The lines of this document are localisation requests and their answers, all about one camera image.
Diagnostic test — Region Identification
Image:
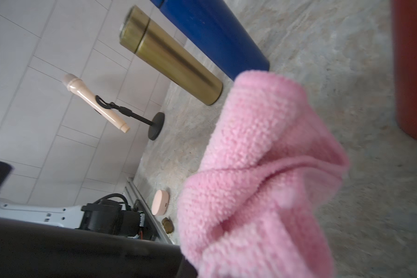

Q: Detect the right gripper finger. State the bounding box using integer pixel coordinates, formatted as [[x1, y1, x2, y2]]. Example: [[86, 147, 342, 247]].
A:
[[175, 257, 198, 278]]

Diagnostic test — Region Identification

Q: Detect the pink cloth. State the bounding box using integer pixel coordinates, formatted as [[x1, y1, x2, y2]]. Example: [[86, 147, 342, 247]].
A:
[[177, 71, 350, 278]]

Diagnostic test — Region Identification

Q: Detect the black thermos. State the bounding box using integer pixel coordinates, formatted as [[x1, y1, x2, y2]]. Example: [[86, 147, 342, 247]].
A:
[[0, 161, 183, 278]]

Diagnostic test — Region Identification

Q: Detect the blue thermos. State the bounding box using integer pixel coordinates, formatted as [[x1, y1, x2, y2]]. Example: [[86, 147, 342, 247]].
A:
[[151, 0, 270, 80]]

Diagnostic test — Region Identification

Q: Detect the red thermos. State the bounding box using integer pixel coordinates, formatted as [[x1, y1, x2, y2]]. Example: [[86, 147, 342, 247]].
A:
[[390, 0, 417, 140]]

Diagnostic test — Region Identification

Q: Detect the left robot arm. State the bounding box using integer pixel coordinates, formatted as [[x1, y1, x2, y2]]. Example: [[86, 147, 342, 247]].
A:
[[0, 193, 156, 240]]

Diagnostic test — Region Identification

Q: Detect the gold thermos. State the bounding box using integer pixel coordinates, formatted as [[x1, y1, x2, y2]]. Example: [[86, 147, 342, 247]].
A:
[[119, 5, 223, 105]]

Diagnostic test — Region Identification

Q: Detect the small brass fitting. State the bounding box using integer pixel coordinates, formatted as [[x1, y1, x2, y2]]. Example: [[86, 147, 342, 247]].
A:
[[162, 217, 174, 234]]

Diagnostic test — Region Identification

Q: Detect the pink oval soap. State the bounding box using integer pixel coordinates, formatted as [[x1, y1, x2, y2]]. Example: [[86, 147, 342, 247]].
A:
[[151, 190, 170, 216]]

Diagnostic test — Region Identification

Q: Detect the beige microphone-shaped holder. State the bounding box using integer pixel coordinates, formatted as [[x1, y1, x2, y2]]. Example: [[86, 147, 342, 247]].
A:
[[63, 74, 165, 141]]

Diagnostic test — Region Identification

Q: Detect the aluminium front rail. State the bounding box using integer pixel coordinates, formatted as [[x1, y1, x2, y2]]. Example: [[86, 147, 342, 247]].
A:
[[125, 177, 173, 244]]

